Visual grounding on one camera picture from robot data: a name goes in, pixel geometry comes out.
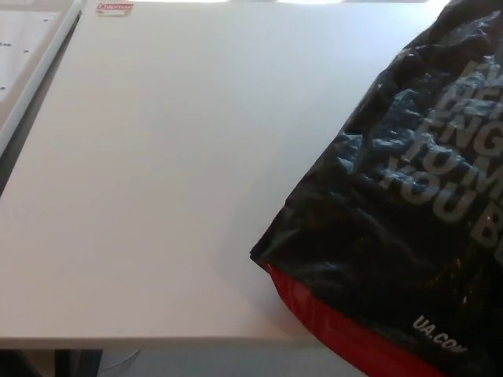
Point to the white sheet with black dots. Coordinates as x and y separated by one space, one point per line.
23 47

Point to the red white sticker label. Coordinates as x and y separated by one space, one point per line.
114 9

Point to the black plastic shopping bag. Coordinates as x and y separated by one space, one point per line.
393 235

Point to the white neighbouring table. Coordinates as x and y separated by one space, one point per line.
43 74

